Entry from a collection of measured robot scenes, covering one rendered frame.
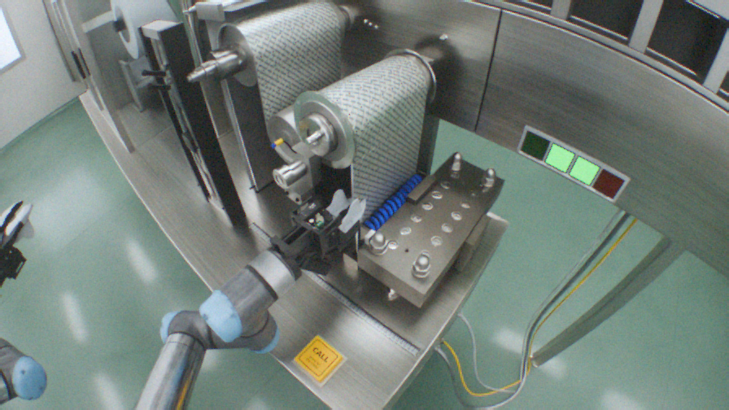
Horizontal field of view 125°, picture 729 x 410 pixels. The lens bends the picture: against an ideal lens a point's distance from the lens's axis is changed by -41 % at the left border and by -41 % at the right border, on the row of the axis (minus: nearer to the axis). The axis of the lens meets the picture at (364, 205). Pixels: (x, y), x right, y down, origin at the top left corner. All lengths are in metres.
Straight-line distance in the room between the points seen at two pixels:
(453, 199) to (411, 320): 0.29
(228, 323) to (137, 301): 1.70
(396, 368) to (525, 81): 0.63
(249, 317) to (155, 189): 0.76
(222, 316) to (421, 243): 0.40
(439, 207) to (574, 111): 0.36
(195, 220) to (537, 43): 0.95
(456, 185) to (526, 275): 1.30
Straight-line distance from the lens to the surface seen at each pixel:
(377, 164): 0.62
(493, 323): 1.80
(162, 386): 0.53
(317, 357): 0.67
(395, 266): 0.63
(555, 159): 0.74
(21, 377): 0.71
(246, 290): 0.50
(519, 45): 0.68
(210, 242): 0.91
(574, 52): 0.66
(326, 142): 0.52
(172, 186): 1.15
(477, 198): 0.78
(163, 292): 2.09
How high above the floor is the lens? 1.56
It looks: 47 degrees down
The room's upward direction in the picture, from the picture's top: straight up
